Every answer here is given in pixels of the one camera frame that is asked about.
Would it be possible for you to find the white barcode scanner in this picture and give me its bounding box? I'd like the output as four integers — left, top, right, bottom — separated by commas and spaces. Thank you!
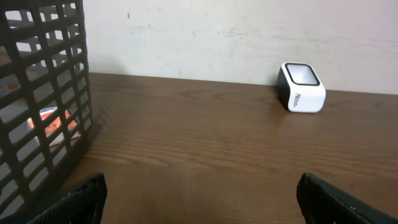
276, 62, 326, 113

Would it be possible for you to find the small orange snack box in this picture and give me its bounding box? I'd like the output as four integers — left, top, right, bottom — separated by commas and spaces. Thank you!
27, 106, 81, 147

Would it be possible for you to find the grey plastic mesh basket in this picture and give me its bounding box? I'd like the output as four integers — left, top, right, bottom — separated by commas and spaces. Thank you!
1, 1, 93, 218

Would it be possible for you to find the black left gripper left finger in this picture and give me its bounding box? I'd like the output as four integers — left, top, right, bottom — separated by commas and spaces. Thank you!
0, 172, 108, 224

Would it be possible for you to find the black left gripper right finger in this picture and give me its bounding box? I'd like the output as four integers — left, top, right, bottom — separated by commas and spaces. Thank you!
296, 172, 397, 224

